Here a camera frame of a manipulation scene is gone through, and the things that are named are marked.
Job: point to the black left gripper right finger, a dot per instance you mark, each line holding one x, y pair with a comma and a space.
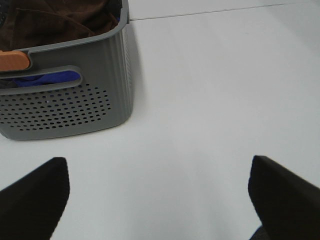
287, 205

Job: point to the brown towel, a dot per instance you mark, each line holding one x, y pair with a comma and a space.
31, 23

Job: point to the grey perforated plastic basket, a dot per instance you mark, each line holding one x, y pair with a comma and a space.
100, 98

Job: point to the blue cloth in basket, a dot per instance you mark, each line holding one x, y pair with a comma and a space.
46, 79

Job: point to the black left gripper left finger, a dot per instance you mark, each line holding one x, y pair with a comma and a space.
31, 207

